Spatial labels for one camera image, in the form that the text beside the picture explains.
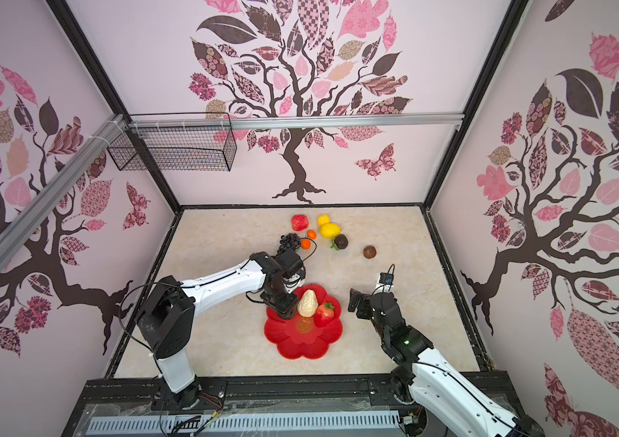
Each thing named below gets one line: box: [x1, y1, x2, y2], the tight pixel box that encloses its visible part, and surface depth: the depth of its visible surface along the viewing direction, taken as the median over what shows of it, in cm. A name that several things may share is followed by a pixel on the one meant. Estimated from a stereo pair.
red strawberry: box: [315, 302, 335, 321], surface depth 86 cm
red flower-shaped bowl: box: [263, 284, 344, 360], surface depth 86 cm
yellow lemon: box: [319, 223, 342, 239], surface depth 111 cm
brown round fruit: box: [363, 244, 377, 260], surface depth 104 cm
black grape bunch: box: [276, 233, 301, 256], surface depth 106 cm
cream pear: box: [296, 289, 319, 318], surface depth 87 cm
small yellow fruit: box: [316, 213, 331, 227], surface depth 113 cm
